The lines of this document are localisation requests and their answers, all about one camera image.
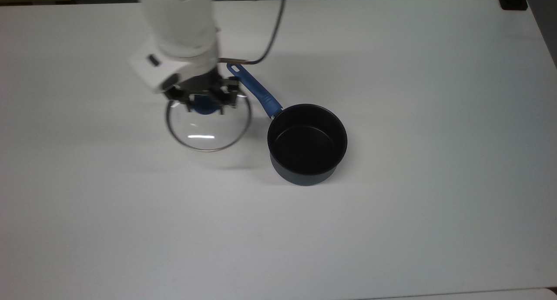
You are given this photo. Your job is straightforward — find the black saucepan with blue handle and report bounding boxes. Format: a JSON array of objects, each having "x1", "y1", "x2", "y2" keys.
[{"x1": 226, "y1": 63, "x2": 348, "y2": 187}]

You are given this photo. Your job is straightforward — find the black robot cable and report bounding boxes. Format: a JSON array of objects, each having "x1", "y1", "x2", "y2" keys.
[{"x1": 218, "y1": 0, "x2": 289, "y2": 67}]

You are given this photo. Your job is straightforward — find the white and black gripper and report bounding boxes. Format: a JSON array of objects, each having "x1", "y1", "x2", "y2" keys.
[{"x1": 128, "y1": 43, "x2": 241, "y2": 116}]

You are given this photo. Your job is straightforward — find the glass lid with blue knob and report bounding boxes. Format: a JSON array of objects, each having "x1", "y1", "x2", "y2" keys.
[{"x1": 165, "y1": 88, "x2": 253, "y2": 153}]

